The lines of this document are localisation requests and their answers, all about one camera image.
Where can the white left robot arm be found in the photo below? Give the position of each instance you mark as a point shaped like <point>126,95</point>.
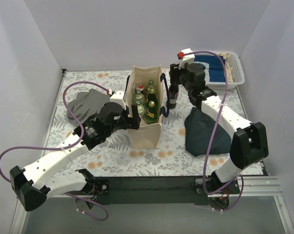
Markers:
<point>35,183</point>

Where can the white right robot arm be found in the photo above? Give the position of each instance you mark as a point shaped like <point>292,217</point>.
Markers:
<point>248,140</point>

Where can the floral table mat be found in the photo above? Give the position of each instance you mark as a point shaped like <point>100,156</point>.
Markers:
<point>116,157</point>

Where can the beige cloth in basket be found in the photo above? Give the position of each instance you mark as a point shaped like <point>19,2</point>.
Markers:
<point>229,69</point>

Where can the green Perrier bottle far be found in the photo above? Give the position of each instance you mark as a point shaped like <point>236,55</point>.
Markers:
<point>152,96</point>

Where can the clear Chang bottle back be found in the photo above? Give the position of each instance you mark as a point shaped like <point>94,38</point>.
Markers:
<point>150,85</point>

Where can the clear Chang bottle near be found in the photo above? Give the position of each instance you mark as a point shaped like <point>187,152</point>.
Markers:
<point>140,108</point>

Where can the white plastic basket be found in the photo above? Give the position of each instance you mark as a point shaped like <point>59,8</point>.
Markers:
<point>238,74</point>

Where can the dark cola bottle red cap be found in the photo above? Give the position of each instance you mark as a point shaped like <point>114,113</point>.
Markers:
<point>173,95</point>

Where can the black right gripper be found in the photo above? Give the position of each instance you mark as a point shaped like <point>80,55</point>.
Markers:
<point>174,73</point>

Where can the green Perrier bottle near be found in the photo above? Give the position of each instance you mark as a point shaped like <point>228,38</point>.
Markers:
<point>151,112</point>

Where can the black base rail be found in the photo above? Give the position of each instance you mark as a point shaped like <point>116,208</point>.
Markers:
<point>150,190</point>

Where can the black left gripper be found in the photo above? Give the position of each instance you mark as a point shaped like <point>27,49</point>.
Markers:
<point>131,119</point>

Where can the green perrier bottle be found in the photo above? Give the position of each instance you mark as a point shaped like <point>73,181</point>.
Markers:
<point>151,112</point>
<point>152,96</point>

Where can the clear chang bottle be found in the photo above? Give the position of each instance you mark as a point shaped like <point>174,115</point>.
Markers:
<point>150,85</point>
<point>140,108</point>
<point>139,96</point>

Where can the dark folded shorts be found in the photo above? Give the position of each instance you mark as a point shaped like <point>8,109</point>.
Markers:
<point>199,127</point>

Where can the red tab drink can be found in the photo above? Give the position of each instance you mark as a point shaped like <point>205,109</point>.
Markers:
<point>140,87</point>

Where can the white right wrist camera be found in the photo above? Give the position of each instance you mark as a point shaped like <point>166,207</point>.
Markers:
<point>186,57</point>

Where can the clear Chang bottle far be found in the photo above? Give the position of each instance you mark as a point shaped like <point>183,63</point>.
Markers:
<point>139,96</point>

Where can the blue printed cloth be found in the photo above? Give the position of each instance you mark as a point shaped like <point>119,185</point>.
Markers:
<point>214,71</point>

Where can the grey folded cloth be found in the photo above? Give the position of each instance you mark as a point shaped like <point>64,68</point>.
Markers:
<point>88,103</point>

